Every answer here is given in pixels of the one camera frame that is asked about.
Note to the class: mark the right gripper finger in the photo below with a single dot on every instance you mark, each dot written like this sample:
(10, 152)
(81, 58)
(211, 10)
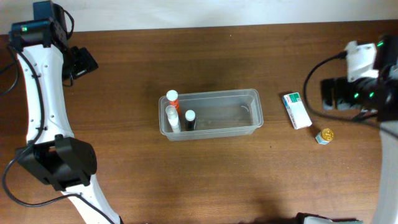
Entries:
(327, 87)
(344, 96)

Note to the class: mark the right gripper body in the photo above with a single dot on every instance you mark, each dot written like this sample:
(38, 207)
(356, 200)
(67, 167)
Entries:
(360, 89)

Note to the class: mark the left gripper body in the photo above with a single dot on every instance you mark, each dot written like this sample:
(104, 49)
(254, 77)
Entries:
(70, 67)

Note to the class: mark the orange tablet tube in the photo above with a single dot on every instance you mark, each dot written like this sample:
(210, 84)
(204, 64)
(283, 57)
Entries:
(172, 97)

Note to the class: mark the white spray bottle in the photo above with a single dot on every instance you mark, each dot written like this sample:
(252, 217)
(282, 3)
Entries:
(173, 118)

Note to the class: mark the dark bottle white cap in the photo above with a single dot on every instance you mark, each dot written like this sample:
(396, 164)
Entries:
(190, 120)

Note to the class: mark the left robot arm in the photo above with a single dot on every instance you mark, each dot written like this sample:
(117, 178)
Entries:
(53, 155)

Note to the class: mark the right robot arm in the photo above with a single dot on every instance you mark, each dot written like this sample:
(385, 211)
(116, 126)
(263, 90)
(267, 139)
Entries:
(386, 210)

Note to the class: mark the clear plastic container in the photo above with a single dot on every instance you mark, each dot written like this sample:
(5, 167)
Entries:
(218, 114)

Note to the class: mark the white green medicine box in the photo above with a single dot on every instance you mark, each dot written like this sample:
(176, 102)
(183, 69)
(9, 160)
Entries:
(296, 111)

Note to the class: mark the small jar gold lid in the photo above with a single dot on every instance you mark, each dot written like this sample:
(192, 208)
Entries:
(324, 136)

